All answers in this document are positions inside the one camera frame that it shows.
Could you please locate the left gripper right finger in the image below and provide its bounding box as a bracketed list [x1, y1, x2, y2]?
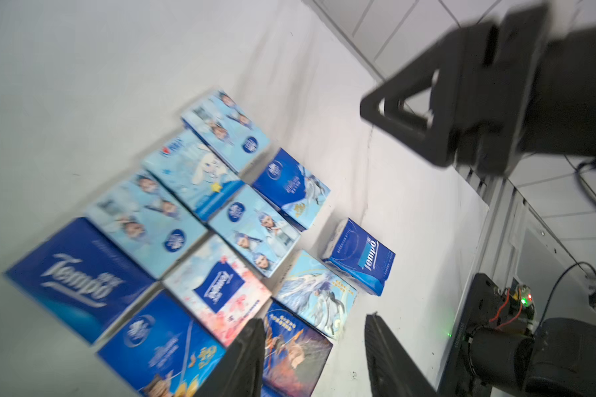
[364, 314, 439, 397]

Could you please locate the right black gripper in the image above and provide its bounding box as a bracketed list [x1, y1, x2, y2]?
[359, 3, 551, 176]

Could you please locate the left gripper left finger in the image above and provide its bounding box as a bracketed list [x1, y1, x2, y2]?
[194, 319, 265, 397]

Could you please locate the dark purple anime tissue pack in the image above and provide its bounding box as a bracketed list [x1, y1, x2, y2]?
[263, 300, 333, 396]

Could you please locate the blue orange Vinda tissue pack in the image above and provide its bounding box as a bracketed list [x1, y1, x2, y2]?
[98, 290, 225, 396]

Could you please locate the pink white Tempo tissue pack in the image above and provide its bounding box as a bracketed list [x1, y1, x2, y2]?
[164, 235, 272, 347]

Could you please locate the light blue striped tissue pack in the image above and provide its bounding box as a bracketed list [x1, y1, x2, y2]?
[274, 250, 358, 340]

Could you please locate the blue white Vinda tissue pack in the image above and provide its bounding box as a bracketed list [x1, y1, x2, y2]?
[321, 218, 396, 296]

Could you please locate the light blue figures tissue pack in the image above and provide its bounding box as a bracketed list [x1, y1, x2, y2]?
[210, 185, 301, 278]

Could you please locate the blue barcode tissue pack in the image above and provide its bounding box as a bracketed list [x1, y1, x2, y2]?
[252, 148, 330, 232]

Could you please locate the light blue Vinda tissue pack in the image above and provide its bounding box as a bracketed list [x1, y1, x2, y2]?
[85, 170, 207, 280]

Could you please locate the dark blue Tempo tissue pack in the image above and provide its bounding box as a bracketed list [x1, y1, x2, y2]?
[6, 218, 155, 345]

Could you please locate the light blue cartoon tissue pack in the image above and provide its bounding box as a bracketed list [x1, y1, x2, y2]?
[142, 129, 245, 223]

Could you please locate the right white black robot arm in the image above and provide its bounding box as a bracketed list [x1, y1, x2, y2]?
[359, 2, 596, 176]

